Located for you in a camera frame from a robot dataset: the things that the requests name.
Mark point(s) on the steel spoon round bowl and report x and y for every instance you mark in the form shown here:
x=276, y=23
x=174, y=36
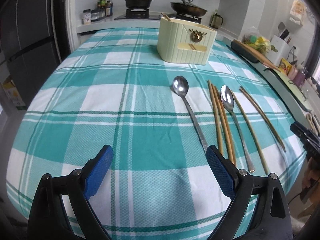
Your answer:
x=180, y=87

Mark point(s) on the black gas stove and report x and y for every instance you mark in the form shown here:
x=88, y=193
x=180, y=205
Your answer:
x=141, y=14

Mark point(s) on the sauce bottle yellow cap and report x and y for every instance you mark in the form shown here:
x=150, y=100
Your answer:
x=102, y=4

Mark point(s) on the white knife holder box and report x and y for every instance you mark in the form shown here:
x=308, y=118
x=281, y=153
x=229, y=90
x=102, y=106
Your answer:
x=282, y=50

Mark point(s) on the black padded board base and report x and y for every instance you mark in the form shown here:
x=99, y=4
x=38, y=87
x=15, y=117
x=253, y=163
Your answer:
x=240, y=49

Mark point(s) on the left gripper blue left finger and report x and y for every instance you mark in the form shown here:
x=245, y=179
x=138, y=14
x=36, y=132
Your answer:
x=95, y=170

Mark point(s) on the black pot orange lid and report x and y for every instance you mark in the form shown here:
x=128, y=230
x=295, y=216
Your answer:
x=138, y=4

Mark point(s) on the teal white plaid tablecloth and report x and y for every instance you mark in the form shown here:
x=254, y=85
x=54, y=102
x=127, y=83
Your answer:
x=115, y=90

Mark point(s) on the cream utensil holder box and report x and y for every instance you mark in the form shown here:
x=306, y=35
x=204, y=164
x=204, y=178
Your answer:
x=181, y=41

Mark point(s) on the purple cup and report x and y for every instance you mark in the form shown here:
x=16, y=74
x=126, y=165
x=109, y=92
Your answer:
x=299, y=79

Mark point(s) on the plastic bag of sponges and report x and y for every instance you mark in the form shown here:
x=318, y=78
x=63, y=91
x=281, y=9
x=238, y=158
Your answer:
x=254, y=39

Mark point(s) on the wall mounted tissue holder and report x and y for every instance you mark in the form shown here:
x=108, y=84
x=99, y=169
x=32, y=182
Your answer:
x=297, y=12

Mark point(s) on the black spice rack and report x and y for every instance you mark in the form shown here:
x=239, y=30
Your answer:
x=99, y=14

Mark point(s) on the light green silicone mat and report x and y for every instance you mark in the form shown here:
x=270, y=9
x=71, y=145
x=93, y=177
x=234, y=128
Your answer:
x=294, y=90

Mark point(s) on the dark glass kettle jug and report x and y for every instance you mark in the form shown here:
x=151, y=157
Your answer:
x=216, y=20

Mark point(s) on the black wok glass lid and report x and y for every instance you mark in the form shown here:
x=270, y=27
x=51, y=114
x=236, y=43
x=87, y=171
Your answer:
x=187, y=7

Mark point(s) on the steel spoon oval bowl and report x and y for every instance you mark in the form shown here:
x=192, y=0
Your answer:
x=227, y=99

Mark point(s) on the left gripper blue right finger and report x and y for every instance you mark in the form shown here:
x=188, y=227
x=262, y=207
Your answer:
x=224, y=171

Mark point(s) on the person's right hand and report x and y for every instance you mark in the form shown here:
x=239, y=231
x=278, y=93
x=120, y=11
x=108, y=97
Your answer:
x=311, y=173

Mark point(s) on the wooden cutting board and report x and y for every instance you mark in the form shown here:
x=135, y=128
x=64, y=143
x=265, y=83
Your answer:
x=262, y=59

